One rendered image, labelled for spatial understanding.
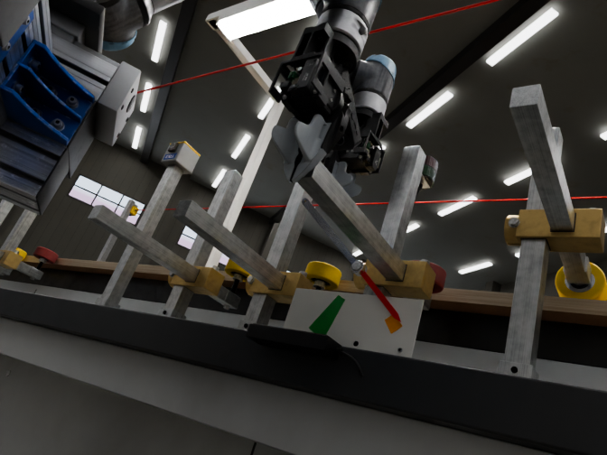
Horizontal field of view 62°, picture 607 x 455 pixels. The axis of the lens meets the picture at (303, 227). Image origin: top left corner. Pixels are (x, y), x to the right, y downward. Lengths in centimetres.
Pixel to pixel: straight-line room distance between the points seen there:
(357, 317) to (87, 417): 98
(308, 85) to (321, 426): 54
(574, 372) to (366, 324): 36
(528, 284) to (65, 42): 81
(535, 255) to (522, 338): 13
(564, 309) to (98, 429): 121
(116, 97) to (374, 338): 57
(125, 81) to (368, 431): 68
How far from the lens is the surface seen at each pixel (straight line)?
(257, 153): 300
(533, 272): 83
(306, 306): 94
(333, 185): 68
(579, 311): 98
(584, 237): 84
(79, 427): 165
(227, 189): 129
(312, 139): 64
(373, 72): 110
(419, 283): 86
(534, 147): 68
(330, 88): 67
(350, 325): 88
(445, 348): 105
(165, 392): 113
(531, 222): 86
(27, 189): 82
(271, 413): 94
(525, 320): 80
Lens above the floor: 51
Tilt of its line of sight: 24 degrees up
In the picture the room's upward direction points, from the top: 19 degrees clockwise
